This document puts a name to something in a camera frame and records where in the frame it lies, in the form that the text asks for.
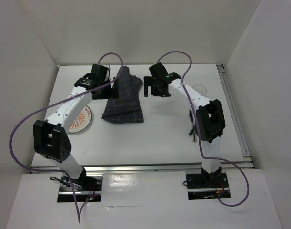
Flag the aluminium right side rail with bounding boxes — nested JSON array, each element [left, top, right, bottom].
[[216, 65, 255, 168]]

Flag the aluminium front rail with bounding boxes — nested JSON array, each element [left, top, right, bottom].
[[34, 160, 255, 172]]

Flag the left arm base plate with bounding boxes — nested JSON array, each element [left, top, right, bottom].
[[50, 174, 103, 203]]

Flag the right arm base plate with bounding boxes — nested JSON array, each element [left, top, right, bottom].
[[183, 172, 231, 200]]

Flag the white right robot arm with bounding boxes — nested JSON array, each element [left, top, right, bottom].
[[144, 62, 226, 187]]

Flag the aluminium rail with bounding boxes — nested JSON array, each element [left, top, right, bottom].
[[34, 160, 255, 172], [216, 65, 255, 168]]

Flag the dark checked cloth placemat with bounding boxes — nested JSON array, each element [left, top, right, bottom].
[[101, 66, 144, 124]]

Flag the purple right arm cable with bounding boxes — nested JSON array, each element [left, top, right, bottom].
[[155, 51, 250, 207]]

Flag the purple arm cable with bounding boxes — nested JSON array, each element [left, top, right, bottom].
[[155, 51, 250, 207], [9, 52, 125, 224]]

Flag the striped handled knife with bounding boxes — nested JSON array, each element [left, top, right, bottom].
[[189, 110, 197, 142]]

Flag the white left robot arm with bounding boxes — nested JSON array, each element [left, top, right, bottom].
[[33, 64, 118, 190]]

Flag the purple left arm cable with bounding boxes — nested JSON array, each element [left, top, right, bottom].
[[9, 52, 125, 224]]

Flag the clear drinking glass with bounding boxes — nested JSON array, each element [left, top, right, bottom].
[[192, 84, 207, 95]]

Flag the orange sunburst patterned plate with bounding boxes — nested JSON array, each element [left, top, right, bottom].
[[69, 106, 93, 134]]

